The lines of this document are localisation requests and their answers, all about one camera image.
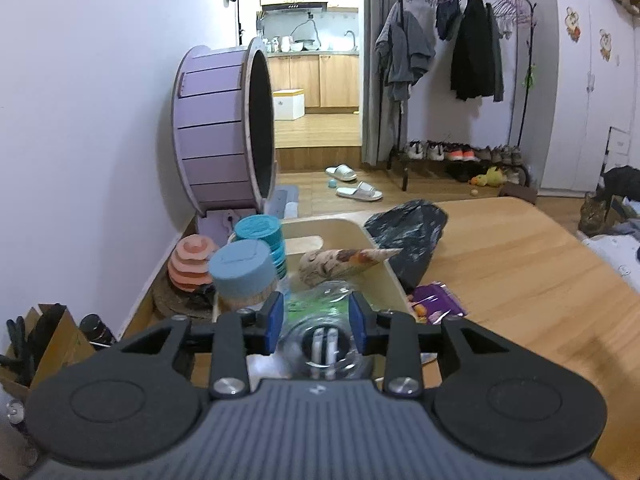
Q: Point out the row of shoes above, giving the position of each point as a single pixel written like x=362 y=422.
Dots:
x=460 y=152

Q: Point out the black clothes rack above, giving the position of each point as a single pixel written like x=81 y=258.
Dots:
x=522 y=110

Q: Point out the round woven mat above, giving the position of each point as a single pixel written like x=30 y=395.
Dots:
x=170 y=305

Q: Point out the purple snack packet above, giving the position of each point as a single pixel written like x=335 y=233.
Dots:
x=437 y=300

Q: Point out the dark cloth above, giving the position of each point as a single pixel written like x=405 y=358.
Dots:
x=622 y=182

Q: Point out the grey curtain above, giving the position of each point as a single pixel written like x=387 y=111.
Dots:
x=375 y=110

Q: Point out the pink clothes hangers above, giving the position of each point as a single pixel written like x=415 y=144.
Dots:
x=505 y=10

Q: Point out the white storage box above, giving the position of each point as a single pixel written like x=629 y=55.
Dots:
x=289 y=105

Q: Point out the wooden kitchen base cabinets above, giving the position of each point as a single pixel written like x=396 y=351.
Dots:
x=335 y=80

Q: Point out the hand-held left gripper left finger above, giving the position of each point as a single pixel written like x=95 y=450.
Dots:
x=274 y=322

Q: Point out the yellow duck toy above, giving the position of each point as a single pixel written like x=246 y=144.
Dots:
x=487 y=178

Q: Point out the dark shorts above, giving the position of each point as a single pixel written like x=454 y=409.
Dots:
x=447 y=20

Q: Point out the grey floor mat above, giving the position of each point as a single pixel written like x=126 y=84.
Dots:
x=286 y=200

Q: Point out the white slipper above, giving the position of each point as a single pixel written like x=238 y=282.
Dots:
x=360 y=192
x=342 y=172

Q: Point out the black coat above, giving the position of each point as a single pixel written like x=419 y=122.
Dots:
x=475 y=55

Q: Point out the black plastic bag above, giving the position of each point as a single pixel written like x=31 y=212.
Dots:
x=410 y=240

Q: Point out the large spiral conch shell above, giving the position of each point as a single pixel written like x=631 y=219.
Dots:
x=340 y=262

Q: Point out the purple cat exercise wheel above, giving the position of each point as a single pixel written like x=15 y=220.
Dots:
x=210 y=135

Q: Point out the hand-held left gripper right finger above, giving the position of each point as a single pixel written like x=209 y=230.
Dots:
x=359 y=322

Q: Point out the grey hoodie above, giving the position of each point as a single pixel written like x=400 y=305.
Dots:
x=405 y=50

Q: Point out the cream plastic storage container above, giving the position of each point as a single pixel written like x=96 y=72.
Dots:
x=330 y=230

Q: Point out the tape roll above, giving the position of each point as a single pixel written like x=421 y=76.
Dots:
x=299 y=347

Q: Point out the white wardrobe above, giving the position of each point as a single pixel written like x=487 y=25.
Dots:
x=575 y=110

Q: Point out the cardboard box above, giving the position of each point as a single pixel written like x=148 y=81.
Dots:
x=60 y=345

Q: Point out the range hood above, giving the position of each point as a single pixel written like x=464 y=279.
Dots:
x=295 y=7

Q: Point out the cartoon wall sticker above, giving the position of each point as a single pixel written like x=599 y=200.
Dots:
x=606 y=46
x=573 y=24

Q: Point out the dark drink bottle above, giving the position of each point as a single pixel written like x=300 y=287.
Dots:
x=97 y=330

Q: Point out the bed with patterned bedding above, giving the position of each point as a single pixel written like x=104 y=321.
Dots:
x=615 y=255

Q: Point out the tabby cat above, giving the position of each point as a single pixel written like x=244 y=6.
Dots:
x=595 y=215

